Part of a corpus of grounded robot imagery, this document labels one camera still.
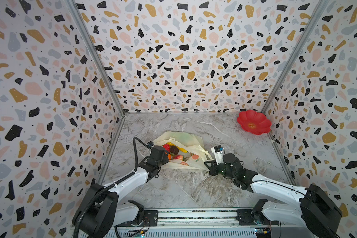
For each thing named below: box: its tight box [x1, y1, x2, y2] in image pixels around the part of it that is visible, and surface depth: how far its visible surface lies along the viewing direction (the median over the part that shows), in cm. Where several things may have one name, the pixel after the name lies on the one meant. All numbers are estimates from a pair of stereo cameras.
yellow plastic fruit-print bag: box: [153, 131, 214, 172], surface depth 87 cm
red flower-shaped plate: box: [237, 109, 272, 135], surface depth 118 cm
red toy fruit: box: [162, 143, 171, 153], surface depth 97 cm
